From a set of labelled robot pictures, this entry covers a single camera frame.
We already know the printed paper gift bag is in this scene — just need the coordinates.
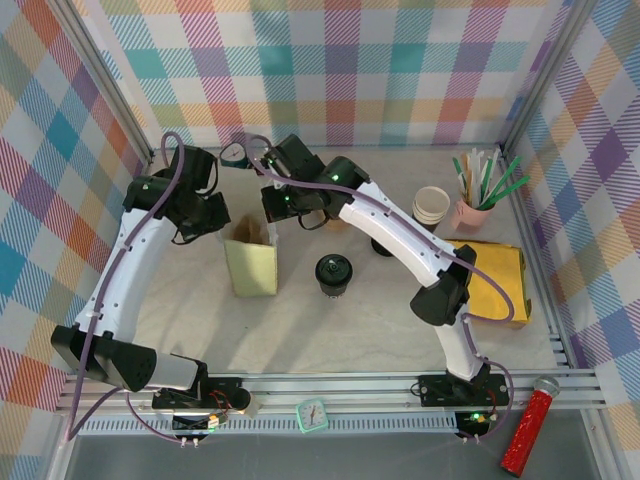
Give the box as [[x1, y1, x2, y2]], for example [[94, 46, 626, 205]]
[[222, 212, 280, 300]]

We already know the paper coffee cup stack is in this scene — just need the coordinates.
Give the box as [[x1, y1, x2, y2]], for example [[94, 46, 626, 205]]
[[412, 186, 452, 216]]

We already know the teal round alarm clock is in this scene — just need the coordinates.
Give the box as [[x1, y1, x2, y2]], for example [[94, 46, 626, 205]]
[[219, 142, 250, 171]]

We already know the green plastic stirrer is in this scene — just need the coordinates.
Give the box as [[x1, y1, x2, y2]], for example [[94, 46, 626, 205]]
[[492, 175, 530, 209], [452, 157, 470, 204], [487, 156, 522, 209]]

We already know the pink stirrer holder cup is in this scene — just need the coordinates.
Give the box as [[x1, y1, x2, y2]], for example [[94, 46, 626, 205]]
[[452, 196, 495, 233]]

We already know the white plastic stirrer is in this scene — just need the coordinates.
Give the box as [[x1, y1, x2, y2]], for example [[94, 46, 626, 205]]
[[469, 148, 482, 204], [477, 157, 494, 206]]

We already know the white stirrer green tip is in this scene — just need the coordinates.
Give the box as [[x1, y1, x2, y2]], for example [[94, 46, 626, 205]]
[[483, 149, 501, 207]]

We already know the small black controller box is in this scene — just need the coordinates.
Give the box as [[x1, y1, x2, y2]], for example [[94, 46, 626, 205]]
[[457, 410, 491, 436], [172, 412, 221, 434]]

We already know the yellow napkin stack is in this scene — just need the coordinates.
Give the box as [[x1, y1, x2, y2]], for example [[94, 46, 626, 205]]
[[442, 239, 534, 326]]

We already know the mint green square clock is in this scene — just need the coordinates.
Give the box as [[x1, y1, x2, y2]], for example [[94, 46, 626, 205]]
[[294, 397, 330, 435]]

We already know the red glitter tube silver cap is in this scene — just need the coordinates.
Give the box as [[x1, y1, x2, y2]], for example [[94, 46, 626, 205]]
[[500, 376, 561, 476]]

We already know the aluminium frame post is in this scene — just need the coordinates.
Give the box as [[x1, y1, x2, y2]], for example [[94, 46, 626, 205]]
[[502, 0, 594, 146], [54, 0, 154, 164]]

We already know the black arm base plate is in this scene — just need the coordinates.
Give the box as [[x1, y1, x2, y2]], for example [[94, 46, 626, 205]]
[[151, 377, 251, 414], [417, 372, 511, 407]]

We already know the aluminium frame rail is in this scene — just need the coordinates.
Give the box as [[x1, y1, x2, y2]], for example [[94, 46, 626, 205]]
[[54, 369, 601, 416]]

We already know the slotted grey cable duct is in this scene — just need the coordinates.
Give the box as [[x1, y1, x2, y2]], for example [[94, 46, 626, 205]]
[[79, 417, 461, 436]]

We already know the short aluminium side rail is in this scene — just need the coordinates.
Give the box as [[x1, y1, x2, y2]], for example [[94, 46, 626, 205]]
[[547, 332, 574, 371]]

